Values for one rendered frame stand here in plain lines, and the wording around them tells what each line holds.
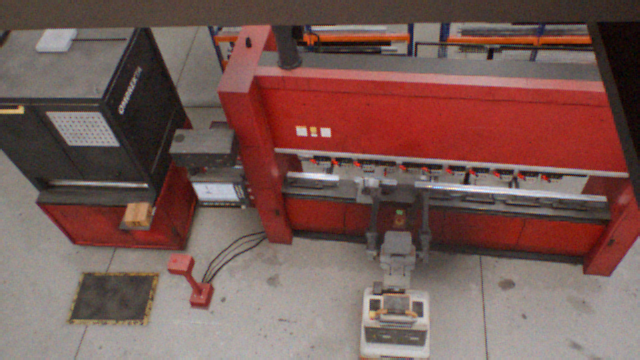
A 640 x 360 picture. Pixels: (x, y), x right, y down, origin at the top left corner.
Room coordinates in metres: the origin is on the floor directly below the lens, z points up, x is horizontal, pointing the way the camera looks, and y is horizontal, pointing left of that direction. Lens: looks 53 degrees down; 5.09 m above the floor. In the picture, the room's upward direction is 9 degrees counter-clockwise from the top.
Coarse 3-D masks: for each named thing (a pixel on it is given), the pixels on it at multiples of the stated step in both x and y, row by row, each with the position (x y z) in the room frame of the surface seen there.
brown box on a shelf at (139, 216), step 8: (128, 208) 3.05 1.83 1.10; (136, 208) 3.03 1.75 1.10; (144, 208) 3.02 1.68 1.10; (152, 208) 3.08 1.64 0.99; (128, 216) 2.96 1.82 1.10; (136, 216) 2.94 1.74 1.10; (144, 216) 2.93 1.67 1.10; (152, 216) 2.99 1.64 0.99; (128, 224) 2.91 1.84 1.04; (136, 224) 2.90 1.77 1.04; (144, 224) 2.89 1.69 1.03
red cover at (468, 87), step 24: (264, 72) 3.23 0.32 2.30; (288, 72) 3.18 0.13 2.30; (312, 72) 3.14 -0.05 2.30; (336, 72) 3.10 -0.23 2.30; (360, 72) 3.06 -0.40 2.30; (384, 72) 3.02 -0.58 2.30; (456, 96) 2.77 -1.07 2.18; (480, 96) 2.72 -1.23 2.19; (504, 96) 2.68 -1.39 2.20; (528, 96) 2.63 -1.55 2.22; (552, 96) 2.58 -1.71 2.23; (576, 96) 2.53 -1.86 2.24; (600, 96) 2.49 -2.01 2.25
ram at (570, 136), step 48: (288, 96) 3.17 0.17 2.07; (336, 96) 3.05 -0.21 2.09; (384, 96) 2.95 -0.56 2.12; (432, 96) 2.85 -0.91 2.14; (288, 144) 3.19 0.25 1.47; (336, 144) 3.07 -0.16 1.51; (384, 144) 2.95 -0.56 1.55; (432, 144) 2.83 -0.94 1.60; (480, 144) 2.72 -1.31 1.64; (528, 144) 2.61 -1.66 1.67; (576, 144) 2.51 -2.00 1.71
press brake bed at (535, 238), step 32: (320, 224) 3.03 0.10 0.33; (352, 224) 2.94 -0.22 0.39; (384, 224) 2.84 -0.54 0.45; (416, 224) 2.75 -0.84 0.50; (448, 224) 2.66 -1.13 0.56; (512, 224) 2.49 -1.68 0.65; (544, 224) 2.41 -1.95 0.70; (576, 224) 2.34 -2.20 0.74; (512, 256) 2.47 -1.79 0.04; (544, 256) 2.41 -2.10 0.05; (576, 256) 2.35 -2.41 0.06
